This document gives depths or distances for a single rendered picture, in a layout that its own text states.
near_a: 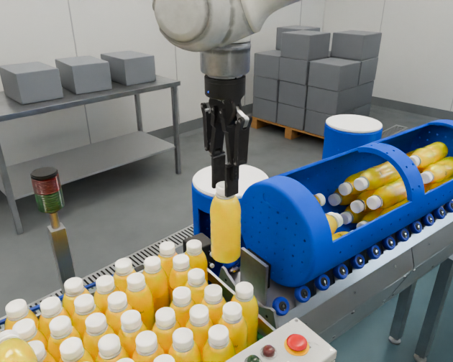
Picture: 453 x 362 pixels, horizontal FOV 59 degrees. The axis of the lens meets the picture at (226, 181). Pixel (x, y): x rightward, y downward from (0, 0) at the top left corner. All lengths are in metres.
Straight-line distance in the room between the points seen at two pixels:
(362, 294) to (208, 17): 0.97
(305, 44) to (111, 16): 1.99
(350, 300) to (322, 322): 0.12
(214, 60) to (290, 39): 4.01
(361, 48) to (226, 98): 4.02
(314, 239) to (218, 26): 0.58
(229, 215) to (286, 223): 0.21
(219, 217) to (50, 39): 3.38
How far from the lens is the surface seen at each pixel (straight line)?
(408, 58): 6.28
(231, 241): 0.86
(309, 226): 0.94
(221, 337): 0.81
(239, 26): 0.54
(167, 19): 0.52
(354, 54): 4.74
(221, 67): 0.71
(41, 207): 1.10
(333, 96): 4.46
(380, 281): 1.34
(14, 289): 2.85
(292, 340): 0.77
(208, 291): 0.90
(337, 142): 2.08
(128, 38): 4.41
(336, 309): 1.20
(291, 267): 1.04
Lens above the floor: 1.67
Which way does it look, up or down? 26 degrees down
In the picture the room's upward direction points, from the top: straight up
